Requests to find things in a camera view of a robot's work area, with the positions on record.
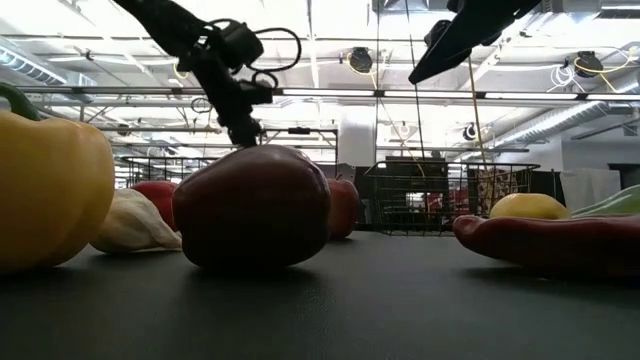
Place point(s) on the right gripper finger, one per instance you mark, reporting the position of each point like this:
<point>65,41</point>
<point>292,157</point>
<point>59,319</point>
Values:
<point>436,31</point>
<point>450,50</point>

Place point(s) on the dark red apple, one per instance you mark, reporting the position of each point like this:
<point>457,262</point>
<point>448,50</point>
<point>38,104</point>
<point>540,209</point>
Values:
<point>250,210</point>

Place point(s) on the red bell pepper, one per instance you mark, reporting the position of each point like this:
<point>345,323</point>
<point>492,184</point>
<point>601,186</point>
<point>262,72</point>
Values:
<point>160,197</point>

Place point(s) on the white garlic bulb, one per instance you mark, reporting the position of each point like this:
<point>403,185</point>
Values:
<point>132,225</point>

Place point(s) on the yellow lemon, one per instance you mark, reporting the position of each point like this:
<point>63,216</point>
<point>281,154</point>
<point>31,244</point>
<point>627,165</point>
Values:
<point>527,206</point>

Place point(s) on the yellow bell pepper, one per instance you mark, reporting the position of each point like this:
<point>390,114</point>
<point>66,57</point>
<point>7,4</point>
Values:
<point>50,190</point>

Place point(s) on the long red chili pepper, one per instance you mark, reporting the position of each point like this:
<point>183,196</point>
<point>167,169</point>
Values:
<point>550,245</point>

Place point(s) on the green pepper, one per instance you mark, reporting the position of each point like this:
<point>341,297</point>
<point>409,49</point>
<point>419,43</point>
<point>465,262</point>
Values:
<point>617,204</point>

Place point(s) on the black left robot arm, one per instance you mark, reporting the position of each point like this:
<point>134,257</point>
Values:
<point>160,22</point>

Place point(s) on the long horizontal light bar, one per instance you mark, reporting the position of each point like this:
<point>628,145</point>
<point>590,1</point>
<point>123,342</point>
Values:
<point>325,92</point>

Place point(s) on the thin black vertical pole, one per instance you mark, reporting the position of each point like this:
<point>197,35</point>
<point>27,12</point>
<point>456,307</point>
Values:
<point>376,130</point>

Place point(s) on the black table mat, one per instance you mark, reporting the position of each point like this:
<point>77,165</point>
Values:
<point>350,310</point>

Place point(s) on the black cart frame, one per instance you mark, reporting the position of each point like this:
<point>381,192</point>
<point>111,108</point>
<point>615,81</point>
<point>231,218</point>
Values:
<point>300,131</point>

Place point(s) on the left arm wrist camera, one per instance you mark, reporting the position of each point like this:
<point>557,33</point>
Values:
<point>242,45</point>

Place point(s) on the silver ventilation duct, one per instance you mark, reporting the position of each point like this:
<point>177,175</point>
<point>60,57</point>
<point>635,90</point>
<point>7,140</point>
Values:
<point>25,62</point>
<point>560,122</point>

